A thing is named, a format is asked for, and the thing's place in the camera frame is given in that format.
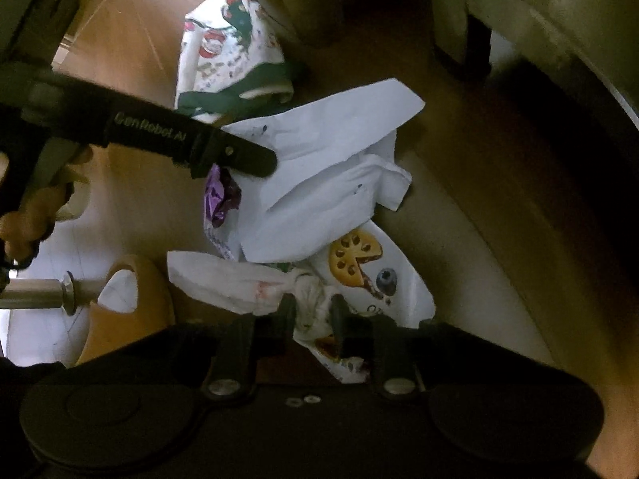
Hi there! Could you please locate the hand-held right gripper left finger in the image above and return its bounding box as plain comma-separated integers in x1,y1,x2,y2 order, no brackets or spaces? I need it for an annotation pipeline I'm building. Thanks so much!
165,293,299,402

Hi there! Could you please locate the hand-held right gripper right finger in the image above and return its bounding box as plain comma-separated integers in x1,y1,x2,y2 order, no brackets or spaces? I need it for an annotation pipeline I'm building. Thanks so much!
329,293,480,400

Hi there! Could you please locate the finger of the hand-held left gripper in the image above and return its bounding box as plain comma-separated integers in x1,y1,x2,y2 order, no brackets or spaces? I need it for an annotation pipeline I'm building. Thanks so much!
191,126,279,180

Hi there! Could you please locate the purple and white wrapper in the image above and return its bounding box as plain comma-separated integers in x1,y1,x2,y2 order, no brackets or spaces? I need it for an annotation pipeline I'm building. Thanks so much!
202,164,243,260

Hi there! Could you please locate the pinkish white tissue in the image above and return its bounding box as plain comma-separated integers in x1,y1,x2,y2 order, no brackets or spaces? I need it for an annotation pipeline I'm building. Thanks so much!
167,251,345,347

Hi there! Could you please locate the person's left hand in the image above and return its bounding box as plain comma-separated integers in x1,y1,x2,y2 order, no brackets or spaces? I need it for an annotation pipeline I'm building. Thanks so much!
0,144,95,263

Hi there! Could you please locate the white bag with cookie print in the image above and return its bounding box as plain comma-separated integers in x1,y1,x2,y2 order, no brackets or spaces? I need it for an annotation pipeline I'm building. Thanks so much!
292,220,435,385

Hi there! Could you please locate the white paper sheet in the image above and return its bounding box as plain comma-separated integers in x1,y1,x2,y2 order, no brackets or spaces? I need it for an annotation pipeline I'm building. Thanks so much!
220,78,427,263

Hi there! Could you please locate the printed wrapper with green trim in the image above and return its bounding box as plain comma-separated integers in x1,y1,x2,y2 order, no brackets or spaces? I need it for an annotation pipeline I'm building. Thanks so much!
175,0,300,123

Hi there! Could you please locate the orange slipper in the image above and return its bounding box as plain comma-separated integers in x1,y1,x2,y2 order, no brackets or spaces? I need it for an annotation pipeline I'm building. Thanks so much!
75,254,175,366

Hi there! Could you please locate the silver metal rod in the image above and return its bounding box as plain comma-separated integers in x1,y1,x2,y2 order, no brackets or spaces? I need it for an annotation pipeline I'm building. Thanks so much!
0,270,113,313

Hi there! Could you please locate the wooden furniture frame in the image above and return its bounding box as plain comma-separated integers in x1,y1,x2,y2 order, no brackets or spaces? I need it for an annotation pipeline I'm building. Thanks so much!
464,0,639,133

